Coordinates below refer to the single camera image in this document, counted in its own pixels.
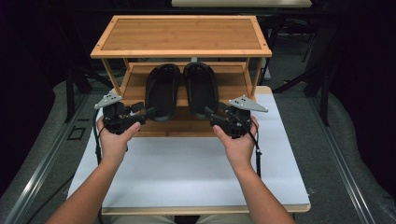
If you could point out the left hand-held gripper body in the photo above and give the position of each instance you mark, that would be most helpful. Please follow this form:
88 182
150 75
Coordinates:
116 119

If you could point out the metal floor rail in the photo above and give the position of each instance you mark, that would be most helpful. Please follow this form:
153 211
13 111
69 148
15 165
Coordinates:
38 174
346 174

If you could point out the white table mat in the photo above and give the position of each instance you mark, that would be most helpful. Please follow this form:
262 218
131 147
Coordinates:
186 174

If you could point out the black metal stand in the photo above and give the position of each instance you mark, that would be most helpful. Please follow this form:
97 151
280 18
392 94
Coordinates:
325 102
70 99

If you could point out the person's right hand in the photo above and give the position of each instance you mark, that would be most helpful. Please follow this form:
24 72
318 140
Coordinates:
238 151

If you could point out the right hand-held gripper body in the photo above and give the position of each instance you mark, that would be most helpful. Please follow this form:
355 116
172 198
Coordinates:
236 123

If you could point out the black square floor socket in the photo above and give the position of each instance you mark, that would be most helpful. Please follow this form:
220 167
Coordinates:
76 133

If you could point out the white background table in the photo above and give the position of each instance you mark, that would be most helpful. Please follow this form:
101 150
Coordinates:
239 3

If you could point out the wooden shoe rack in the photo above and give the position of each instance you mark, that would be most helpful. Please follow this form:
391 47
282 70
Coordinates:
180 34

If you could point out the person's left hand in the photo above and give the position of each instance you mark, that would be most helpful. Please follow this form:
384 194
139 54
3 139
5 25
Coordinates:
115 146

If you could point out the black slipper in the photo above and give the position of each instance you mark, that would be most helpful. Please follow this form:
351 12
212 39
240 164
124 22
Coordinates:
200 90
162 93

